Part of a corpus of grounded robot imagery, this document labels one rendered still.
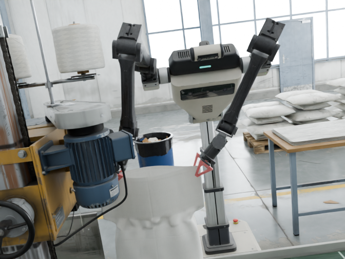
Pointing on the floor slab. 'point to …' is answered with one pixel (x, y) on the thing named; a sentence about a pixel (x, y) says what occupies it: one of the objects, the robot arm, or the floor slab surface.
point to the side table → (296, 175)
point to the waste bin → (155, 149)
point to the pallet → (259, 145)
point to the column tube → (19, 170)
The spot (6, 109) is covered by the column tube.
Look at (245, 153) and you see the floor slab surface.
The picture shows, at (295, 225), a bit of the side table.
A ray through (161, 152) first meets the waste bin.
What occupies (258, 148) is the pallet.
